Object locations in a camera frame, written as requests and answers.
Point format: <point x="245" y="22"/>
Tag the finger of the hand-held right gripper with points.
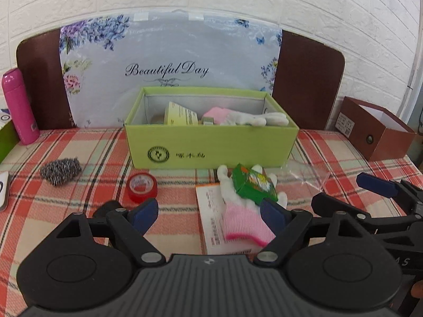
<point x="376" y="185"/>
<point x="330" y="203"/>

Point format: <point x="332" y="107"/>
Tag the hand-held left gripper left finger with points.
<point x="143" y="214"/>

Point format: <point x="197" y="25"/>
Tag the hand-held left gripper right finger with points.
<point x="274" y="218"/>

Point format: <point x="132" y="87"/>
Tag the red tape roll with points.
<point x="132" y="193"/>

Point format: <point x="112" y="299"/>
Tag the white glove pink cuff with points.
<point x="264" y="119"/>
<point x="241" y="221"/>

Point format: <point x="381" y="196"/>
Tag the clear plastic bag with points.
<point x="307" y="175"/>

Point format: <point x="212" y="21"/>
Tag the green printed box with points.
<point x="251" y="185"/>

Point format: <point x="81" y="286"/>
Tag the white red-print packet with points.
<point x="210" y="218"/>

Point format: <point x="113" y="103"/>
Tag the steel wool scrubber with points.
<point x="61" y="171"/>

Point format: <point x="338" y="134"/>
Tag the light green cardboard box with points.
<point x="211" y="145"/>

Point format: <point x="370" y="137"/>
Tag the yellow box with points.
<point x="180" y="115"/>

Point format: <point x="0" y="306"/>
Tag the brown cardboard box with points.
<point x="386" y="145"/>

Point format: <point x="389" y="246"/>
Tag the plaid blanket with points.
<point x="99" y="148"/>

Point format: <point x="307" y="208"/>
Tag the brown wooden headboard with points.
<point x="307" y="82"/>

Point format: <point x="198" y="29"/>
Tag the white round-button device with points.
<point x="3" y="201"/>

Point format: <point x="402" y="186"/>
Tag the dark green open box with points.
<point x="6" y="142"/>

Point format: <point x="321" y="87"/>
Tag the pink thermos bottle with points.
<point x="19" y="112"/>

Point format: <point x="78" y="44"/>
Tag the floral printed plastic bag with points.
<point x="165" y="46"/>

